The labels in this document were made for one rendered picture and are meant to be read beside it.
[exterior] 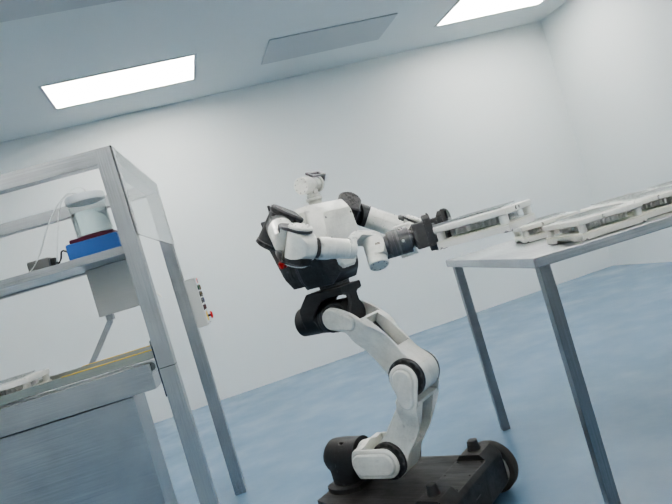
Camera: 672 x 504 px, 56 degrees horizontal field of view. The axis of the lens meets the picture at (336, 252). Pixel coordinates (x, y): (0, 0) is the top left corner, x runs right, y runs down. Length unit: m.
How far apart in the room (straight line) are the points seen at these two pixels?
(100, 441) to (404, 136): 4.98
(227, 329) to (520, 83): 4.19
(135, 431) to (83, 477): 0.25
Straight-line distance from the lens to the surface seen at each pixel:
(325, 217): 2.27
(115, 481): 2.68
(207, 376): 3.42
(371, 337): 2.30
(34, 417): 2.64
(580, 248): 2.19
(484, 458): 2.49
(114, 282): 2.73
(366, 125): 6.72
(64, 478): 2.71
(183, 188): 6.32
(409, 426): 2.36
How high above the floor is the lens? 1.09
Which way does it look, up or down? level
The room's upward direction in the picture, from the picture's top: 17 degrees counter-clockwise
